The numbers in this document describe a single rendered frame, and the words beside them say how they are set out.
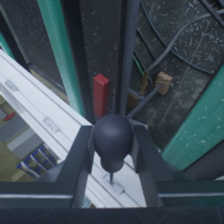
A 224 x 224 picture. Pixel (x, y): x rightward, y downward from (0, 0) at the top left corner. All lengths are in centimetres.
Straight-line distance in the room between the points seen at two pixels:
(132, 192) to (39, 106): 29
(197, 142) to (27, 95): 41
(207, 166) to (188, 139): 6
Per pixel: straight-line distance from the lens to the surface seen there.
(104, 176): 31
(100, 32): 61
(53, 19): 23
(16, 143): 985
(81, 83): 30
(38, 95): 46
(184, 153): 20
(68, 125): 37
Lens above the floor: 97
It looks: 27 degrees down
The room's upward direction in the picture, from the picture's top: 132 degrees counter-clockwise
